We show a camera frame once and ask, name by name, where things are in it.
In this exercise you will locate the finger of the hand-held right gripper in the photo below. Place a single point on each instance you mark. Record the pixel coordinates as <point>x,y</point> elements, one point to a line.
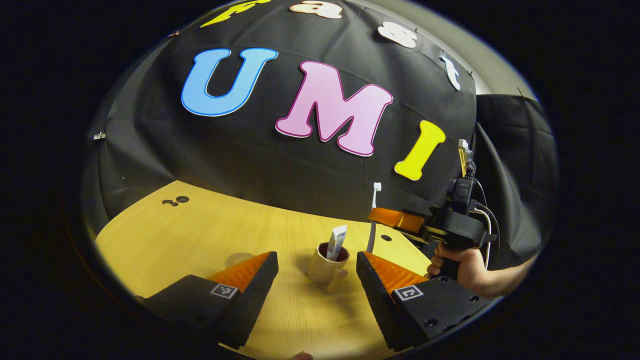
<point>395,219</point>

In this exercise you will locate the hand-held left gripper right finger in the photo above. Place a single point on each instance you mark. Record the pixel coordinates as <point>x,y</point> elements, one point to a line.
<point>375,292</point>

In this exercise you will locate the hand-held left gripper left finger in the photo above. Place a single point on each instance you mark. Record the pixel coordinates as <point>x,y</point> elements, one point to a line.
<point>257,290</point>

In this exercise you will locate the white toothbrush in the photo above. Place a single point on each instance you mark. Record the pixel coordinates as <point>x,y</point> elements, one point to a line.
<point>373,200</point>

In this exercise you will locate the round cork coaster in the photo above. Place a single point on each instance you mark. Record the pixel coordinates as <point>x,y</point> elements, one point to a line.
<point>235,260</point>

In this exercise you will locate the beige cup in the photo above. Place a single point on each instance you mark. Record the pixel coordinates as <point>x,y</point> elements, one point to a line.
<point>320,270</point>

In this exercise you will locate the white toothpaste tube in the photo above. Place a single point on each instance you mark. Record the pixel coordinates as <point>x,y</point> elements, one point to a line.
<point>337,240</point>

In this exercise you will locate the wooden desktop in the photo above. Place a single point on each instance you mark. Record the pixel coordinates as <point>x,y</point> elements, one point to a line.
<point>200,235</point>

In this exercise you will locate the black backdrop cloth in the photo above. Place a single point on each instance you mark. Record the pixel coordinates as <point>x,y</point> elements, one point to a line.
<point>250,160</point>

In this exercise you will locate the silver metal clip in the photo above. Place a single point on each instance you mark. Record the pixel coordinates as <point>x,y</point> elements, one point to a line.
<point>99,136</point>

